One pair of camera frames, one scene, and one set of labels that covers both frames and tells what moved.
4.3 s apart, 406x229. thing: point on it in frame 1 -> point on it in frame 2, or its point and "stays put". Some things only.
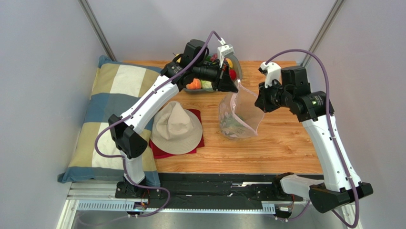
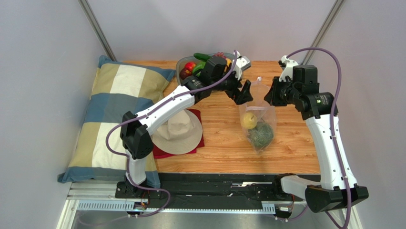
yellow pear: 178,60 -> 248,120
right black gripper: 264,101 stays put
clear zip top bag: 239,116 -> 258,119
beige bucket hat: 175,130 stays put
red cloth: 157,153 stays put
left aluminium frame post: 88,12 stays put
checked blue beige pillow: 114,84 stays put
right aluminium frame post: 322,32 stays put
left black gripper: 226,83 -> 240,97
